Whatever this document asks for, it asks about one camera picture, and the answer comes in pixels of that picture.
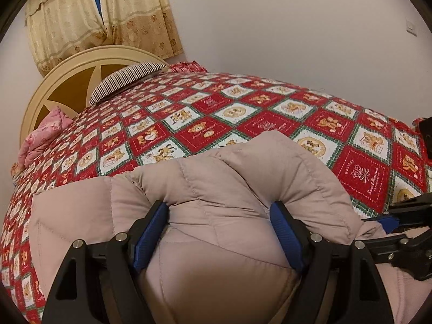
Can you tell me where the cream wooden headboard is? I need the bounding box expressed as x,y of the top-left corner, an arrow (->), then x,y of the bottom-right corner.
19,45 -> 171,146

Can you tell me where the red printed bedspread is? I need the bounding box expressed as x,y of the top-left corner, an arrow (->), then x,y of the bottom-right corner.
0,71 -> 432,324

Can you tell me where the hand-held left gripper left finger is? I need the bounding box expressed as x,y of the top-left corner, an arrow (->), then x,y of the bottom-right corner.
41,201 -> 169,324

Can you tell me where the red patterned cloth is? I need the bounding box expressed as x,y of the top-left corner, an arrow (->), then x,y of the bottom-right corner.
169,61 -> 208,73

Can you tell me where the striped pillow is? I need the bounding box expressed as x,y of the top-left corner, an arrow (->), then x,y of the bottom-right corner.
88,62 -> 166,106

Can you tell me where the pink floral quilt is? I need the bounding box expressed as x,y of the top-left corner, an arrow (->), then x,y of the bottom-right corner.
18,106 -> 73,167

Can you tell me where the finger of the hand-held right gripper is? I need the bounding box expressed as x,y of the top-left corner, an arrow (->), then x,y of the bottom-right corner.
364,226 -> 432,281
360,192 -> 432,234

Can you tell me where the beige down jacket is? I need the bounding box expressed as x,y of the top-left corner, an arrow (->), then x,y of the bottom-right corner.
30,130 -> 432,324

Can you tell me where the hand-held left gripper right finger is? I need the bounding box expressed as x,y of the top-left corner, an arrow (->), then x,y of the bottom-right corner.
270,200 -> 395,324

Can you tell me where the beige ruffled window curtain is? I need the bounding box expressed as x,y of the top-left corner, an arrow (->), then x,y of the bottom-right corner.
25,0 -> 184,77

